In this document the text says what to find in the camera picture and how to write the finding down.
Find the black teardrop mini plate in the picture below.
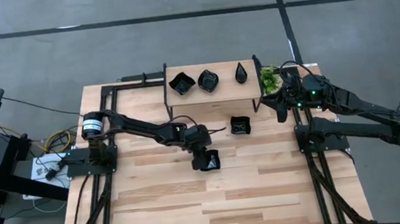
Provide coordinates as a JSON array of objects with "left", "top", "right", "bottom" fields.
[{"left": 234, "top": 61, "right": 249, "bottom": 85}]

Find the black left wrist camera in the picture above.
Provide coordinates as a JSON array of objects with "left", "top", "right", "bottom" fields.
[{"left": 185, "top": 123, "right": 212, "bottom": 140}]

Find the yellow cable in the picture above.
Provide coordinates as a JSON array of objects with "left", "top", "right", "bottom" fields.
[{"left": 42, "top": 128, "right": 75, "bottom": 154}]

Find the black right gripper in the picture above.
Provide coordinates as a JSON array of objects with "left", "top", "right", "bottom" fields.
[{"left": 259, "top": 89, "right": 312, "bottom": 126}]

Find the black leaf mini plate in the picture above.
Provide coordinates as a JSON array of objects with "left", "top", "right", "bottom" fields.
[{"left": 196, "top": 67, "right": 221, "bottom": 94}]

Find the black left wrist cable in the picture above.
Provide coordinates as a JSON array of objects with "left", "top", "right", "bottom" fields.
[{"left": 154, "top": 111, "right": 228, "bottom": 139}]

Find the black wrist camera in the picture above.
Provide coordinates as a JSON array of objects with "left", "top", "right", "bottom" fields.
[
  {"left": 284, "top": 80, "right": 302, "bottom": 97},
  {"left": 185, "top": 123, "right": 212, "bottom": 140}
]

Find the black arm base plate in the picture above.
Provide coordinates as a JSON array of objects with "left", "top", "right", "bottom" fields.
[
  {"left": 294, "top": 119, "right": 351, "bottom": 154},
  {"left": 64, "top": 145, "right": 120, "bottom": 179}
]

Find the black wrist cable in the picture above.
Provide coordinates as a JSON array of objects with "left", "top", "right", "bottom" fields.
[
  {"left": 154, "top": 111, "right": 228, "bottom": 139},
  {"left": 278, "top": 58, "right": 318, "bottom": 90}
]

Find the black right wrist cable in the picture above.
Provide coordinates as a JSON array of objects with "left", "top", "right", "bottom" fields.
[{"left": 278, "top": 58, "right": 318, "bottom": 90}]

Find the wooden shelf with black legs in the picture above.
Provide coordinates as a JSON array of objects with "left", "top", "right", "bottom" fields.
[{"left": 160, "top": 53, "right": 266, "bottom": 122}]

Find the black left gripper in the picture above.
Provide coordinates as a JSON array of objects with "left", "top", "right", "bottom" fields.
[{"left": 186, "top": 135, "right": 217, "bottom": 173}]

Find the green plant in white pot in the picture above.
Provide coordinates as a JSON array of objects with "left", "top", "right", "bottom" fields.
[{"left": 259, "top": 64, "right": 284, "bottom": 97}]

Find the black square mini plate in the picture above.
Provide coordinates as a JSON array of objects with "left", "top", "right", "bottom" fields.
[
  {"left": 229, "top": 114, "right": 253, "bottom": 137},
  {"left": 199, "top": 149, "right": 223, "bottom": 173},
  {"left": 167, "top": 70, "right": 198, "bottom": 97}
]

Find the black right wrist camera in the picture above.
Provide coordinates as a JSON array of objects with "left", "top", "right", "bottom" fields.
[{"left": 284, "top": 80, "right": 302, "bottom": 97}]

